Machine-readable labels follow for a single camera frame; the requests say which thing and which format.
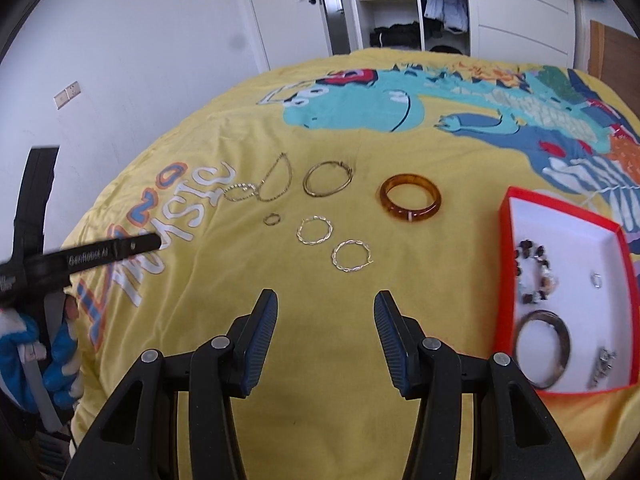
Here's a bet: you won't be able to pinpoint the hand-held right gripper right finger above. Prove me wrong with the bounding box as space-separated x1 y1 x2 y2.
374 290 586 480

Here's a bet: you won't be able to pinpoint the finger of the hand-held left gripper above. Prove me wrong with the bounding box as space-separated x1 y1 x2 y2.
114 233 164 257

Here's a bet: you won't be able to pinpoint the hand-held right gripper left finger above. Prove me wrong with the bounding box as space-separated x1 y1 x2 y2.
70 289 278 480

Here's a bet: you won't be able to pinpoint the twisted silver hoop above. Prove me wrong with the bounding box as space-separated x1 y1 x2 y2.
331 239 375 274
297 215 334 246

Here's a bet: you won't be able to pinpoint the small twisted silver ring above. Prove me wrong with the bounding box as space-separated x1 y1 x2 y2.
224 182 257 204

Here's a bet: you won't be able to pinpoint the amber bangle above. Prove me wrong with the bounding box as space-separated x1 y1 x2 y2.
379 173 441 224

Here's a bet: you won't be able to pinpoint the large gold hoop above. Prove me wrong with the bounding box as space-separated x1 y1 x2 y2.
303 161 354 199

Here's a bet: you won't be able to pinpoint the gold chain teardrop hoop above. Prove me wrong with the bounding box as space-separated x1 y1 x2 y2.
256 152 295 204

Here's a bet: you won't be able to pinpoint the red jewelry box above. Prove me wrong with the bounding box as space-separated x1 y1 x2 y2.
492 186 640 399

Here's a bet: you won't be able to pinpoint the person's left hand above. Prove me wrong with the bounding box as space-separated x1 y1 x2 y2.
0 299 85 411

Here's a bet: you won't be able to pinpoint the yellow dinosaur printed blanket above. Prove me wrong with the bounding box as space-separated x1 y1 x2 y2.
65 49 640 480

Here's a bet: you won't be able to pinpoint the dark metal bangle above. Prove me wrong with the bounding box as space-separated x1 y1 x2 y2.
514 309 572 391

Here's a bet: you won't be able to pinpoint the silver charm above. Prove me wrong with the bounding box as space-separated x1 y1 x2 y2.
587 347 619 389

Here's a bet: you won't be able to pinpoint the white door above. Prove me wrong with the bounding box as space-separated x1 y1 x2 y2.
240 0 346 73

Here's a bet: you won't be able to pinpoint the folded dark clothes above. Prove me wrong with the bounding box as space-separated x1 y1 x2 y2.
369 22 422 49

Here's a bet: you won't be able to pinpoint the white wardrobe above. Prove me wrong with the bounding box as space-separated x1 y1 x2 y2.
342 0 577 68

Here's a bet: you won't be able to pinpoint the wooden headboard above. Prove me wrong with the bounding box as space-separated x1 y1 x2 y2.
587 20 640 95

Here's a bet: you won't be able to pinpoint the dark beaded bracelet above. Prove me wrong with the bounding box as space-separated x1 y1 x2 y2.
514 240 554 306

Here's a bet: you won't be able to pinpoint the wall switch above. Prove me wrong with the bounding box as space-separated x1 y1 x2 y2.
53 80 82 110

